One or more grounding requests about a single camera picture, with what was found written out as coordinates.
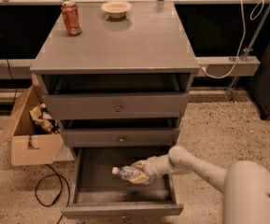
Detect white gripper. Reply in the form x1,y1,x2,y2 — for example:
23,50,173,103
129,155,172,186

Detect clear plastic water bottle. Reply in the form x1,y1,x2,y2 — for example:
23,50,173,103
112,165,142,181

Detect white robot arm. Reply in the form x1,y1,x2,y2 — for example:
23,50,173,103
133,146,270,224

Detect grey bottom drawer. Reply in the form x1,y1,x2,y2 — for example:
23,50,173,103
62,147,183,218

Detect grey drawer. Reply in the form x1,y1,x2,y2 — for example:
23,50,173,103
62,147,183,218
43,93,188,120
61,128,179,147

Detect grey top drawer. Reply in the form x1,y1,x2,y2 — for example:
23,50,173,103
43,93,188,120

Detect grey middle drawer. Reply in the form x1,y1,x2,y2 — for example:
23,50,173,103
61,128,179,147

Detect grey drawer cabinet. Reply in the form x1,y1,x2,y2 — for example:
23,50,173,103
30,1,200,156

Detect open cardboard box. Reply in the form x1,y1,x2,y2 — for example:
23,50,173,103
0,87,63,166

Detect crumpled wrappers in box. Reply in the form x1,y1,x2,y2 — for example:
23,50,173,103
29,103,60,134

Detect metal stand pole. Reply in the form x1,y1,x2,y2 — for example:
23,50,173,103
226,3,270,104

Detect white paper bowl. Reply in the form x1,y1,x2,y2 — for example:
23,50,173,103
102,1,132,19

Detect orange soda can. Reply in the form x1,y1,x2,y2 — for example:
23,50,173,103
61,1,82,35

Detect black floor cable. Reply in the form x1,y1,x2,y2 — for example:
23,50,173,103
35,163,71,224

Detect white hanging cable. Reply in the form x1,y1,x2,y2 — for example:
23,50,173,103
199,0,265,80

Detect grey wall rail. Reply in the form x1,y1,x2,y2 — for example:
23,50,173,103
0,56,260,79

